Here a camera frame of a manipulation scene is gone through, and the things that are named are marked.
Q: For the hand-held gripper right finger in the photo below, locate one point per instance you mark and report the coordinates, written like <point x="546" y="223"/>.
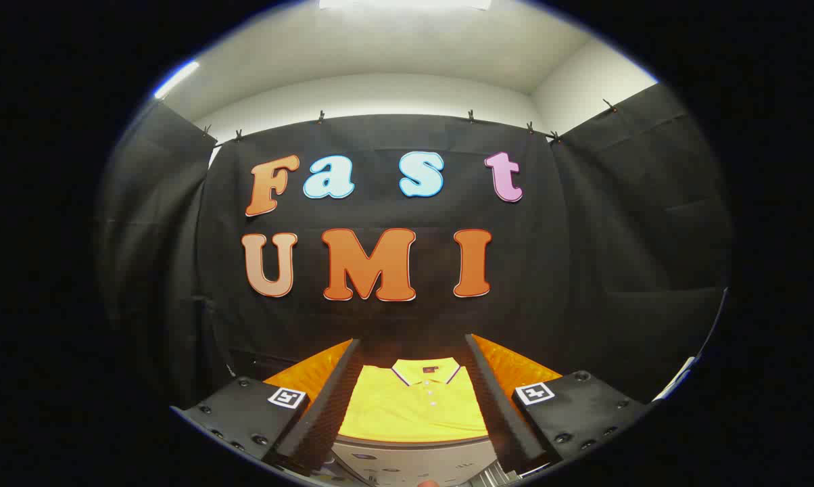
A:
<point x="488" y="392"/>

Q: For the ceiling light panel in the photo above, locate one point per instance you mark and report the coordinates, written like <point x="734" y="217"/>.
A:
<point x="176" y="80"/>
<point x="407" y="3"/>

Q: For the yellow polo shirt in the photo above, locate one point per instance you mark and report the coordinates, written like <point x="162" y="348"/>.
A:
<point x="414" y="412"/>

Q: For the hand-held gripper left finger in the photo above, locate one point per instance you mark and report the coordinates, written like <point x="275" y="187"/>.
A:
<point x="343" y="392"/>

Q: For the black backdrop cloth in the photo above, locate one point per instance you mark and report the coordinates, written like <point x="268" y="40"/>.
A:
<point x="380" y="325"/>

